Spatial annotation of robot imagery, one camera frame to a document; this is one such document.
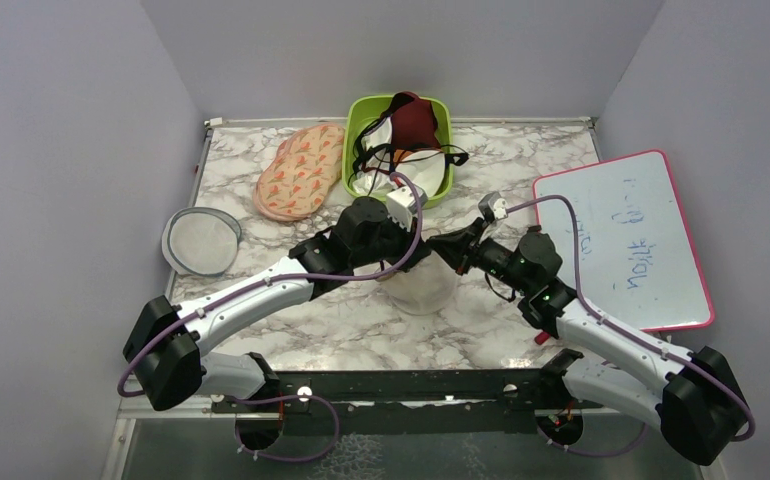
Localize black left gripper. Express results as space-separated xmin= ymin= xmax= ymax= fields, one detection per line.
xmin=351 ymin=211 xmax=431 ymax=274

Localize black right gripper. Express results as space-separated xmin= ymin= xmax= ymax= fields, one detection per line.
xmin=426 ymin=217 xmax=532 ymax=295

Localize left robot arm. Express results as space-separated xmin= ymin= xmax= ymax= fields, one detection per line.
xmin=123 ymin=187 xmax=430 ymax=411

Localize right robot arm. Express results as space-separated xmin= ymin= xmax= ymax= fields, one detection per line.
xmin=428 ymin=220 xmax=756 ymax=466

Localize maroon bra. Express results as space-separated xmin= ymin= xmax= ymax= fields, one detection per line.
xmin=380 ymin=91 xmax=441 ymax=150

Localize grey rimmed round laundry bag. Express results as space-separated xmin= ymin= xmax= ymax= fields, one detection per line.
xmin=161 ymin=207 xmax=243 ymax=277

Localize red marker cap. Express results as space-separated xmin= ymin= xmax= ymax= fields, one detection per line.
xmin=534 ymin=331 xmax=552 ymax=345

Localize green plastic basin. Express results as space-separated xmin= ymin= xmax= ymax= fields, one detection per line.
xmin=339 ymin=94 xmax=457 ymax=209

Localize pink framed whiteboard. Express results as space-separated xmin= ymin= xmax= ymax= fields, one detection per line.
xmin=533 ymin=150 xmax=715 ymax=331

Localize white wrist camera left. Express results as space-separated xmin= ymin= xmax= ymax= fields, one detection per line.
xmin=385 ymin=186 xmax=428 ymax=231

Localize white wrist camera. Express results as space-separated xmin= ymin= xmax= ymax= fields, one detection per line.
xmin=385 ymin=186 xmax=428 ymax=231
xmin=478 ymin=191 xmax=508 ymax=226

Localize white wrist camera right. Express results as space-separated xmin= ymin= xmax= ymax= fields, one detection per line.
xmin=478 ymin=191 xmax=508 ymax=226

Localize white bra with black straps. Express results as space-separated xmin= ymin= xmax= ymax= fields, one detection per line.
xmin=349 ymin=116 xmax=394 ymax=196

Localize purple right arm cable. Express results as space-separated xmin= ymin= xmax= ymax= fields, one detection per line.
xmin=502 ymin=194 xmax=757 ymax=443

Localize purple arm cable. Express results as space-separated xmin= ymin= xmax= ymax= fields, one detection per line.
xmin=117 ymin=172 xmax=425 ymax=399
xmin=502 ymin=194 xmax=757 ymax=443

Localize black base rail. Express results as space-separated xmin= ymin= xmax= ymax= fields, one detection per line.
xmin=210 ymin=365 xmax=590 ymax=437

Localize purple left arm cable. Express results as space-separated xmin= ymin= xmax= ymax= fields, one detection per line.
xmin=117 ymin=172 xmax=425 ymax=399

